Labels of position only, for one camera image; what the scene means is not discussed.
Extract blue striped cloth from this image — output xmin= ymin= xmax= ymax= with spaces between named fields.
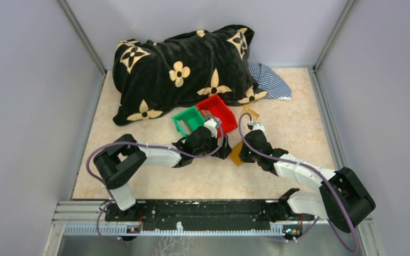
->
xmin=248 ymin=62 xmax=293 ymax=100

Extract green plastic bin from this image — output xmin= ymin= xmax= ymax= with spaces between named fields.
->
xmin=172 ymin=106 xmax=205 ymax=137

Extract purple cable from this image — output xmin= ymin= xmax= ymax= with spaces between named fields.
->
xmin=238 ymin=112 xmax=360 ymax=254
xmin=85 ymin=112 xmax=224 ymax=244

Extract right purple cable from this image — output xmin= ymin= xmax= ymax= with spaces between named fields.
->
xmin=238 ymin=112 xmax=360 ymax=254

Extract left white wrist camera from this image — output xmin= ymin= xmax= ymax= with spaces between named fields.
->
xmin=203 ymin=118 xmax=219 ymax=138

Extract tan leather card holder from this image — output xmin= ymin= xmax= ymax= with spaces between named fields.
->
xmin=228 ymin=141 xmax=243 ymax=166

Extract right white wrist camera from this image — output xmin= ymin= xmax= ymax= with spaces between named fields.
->
xmin=248 ymin=122 xmax=265 ymax=132

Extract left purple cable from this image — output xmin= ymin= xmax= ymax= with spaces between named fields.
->
xmin=85 ymin=112 xmax=224 ymax=244

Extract cards in green bin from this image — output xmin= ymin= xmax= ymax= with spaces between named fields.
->
xmin=177 ymin=120 xmax=192 ymax=136

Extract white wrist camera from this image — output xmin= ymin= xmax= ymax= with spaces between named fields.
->
xmin=203 ymin=118 xmax=219 ymax=138
xmin=248 ymin=122 xmax=265 ymax=132

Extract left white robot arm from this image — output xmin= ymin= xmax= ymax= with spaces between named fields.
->
xmin=87 ymin=126 xmax=232 ymax=211

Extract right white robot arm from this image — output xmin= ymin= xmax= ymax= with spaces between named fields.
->
xmin=240 ymin=130 xmax=376 ymax=233

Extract translucent yellow card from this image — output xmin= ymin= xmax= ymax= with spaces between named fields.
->
xmin=240 ymin=105 xmax=260 ymax=121

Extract red plastic bin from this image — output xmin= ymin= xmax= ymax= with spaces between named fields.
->
xmin=195 ymin=95 xmax=238 ymax=134

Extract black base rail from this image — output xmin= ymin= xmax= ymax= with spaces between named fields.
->
xmin=99 ymin=199 xmax=314 ymax=231

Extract black floral plush blanket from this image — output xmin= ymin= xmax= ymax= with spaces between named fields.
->
xmin=112 ymin=25 xmax=267 ymax=126

